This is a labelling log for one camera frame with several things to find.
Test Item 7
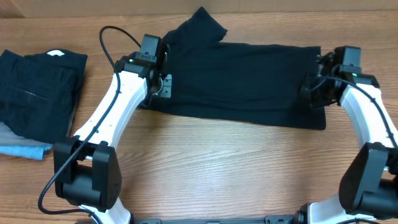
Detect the black t-shirt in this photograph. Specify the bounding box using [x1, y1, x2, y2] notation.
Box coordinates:
[149, 8, 326, 130]

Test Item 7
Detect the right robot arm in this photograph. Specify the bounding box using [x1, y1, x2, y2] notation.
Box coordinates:
[290, 46, 397, 223]

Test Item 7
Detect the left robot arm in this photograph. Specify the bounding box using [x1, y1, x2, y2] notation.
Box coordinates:
[53, 34, 172, 223]

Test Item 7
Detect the folded black garment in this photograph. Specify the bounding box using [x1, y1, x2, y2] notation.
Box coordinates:
[1, 50, 88, 144]

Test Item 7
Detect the folded blue garment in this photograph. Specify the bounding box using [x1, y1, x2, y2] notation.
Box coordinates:
[1, 144, 52, 160]

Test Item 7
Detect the folded grey garment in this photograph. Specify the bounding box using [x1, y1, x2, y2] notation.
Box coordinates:
[0, 99, 78, 147]

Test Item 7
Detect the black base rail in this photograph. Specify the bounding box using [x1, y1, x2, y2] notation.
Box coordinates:
[134, 215, 294, 224]

